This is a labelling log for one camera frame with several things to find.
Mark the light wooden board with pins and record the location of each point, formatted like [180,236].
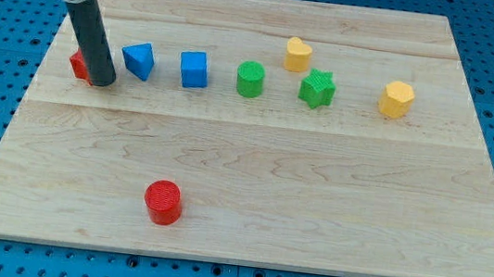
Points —
[266,182]

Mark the blue cube block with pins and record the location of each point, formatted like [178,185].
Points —
[194,69]

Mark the yellow hexagon block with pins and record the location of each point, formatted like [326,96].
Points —
[396,100]

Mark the blue triangle block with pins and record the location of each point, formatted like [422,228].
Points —
[139,60]

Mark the red star block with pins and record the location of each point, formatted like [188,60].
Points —
[78,66]

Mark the red cylinder block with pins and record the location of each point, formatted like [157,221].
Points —
[163,202]

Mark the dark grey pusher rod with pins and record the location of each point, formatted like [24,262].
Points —
[91,36]

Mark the green cylinder block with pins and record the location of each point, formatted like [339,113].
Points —
[250,79]

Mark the yellow heart block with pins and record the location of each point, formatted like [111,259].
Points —
[297,55]

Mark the green star block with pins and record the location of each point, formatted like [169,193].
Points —
[317,89]

